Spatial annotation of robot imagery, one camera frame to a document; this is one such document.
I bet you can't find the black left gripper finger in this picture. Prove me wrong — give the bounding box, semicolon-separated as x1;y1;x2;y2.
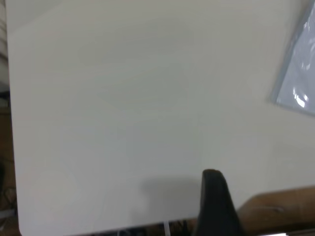
193;169;247;236

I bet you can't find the clear plastic zipper bag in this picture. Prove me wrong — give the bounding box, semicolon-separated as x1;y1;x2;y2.
266;0;315;117

